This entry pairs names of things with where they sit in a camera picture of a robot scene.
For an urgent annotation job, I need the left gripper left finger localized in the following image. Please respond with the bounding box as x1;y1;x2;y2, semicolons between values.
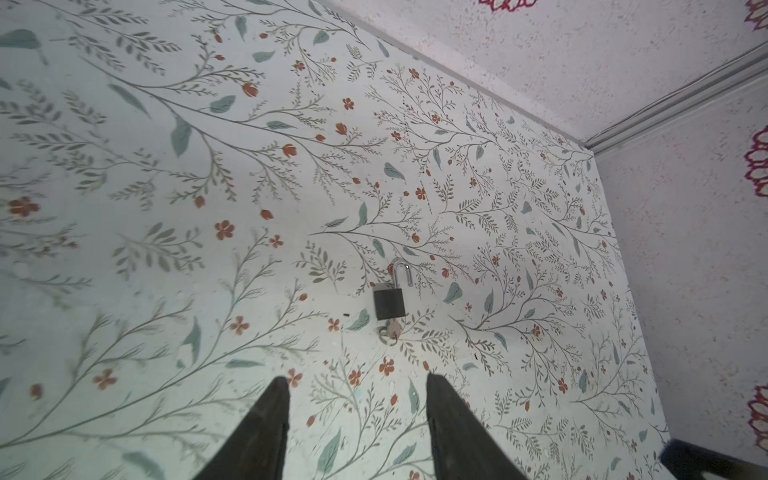
194;376;290;480

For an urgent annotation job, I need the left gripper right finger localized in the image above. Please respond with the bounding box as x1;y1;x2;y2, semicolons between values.
426;373;526;480

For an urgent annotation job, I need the silver key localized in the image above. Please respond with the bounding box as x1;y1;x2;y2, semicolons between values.
378;319;402;346

